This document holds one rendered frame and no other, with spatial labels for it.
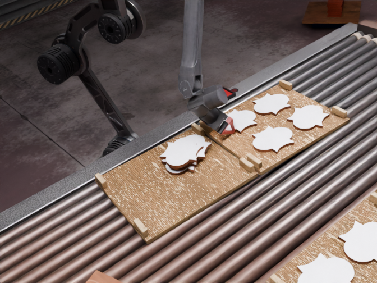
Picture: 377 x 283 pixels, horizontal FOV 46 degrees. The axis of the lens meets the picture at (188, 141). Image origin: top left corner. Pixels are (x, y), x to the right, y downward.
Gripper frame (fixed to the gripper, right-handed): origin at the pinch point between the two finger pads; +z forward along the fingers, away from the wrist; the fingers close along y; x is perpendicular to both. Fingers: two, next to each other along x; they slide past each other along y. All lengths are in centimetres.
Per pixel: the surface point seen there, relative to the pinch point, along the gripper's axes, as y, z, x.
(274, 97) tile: 1.4, 14.6, -19.5
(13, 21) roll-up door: 467, 88, 40
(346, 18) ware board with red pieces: 149, 217, -149
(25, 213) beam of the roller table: 12, -41, 60
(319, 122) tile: -21.1, 14.4, -19.7
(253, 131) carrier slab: -7.9, 4.5, -4.3
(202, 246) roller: -36, -20, 31
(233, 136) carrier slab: -5.1, 0.4, 1.3
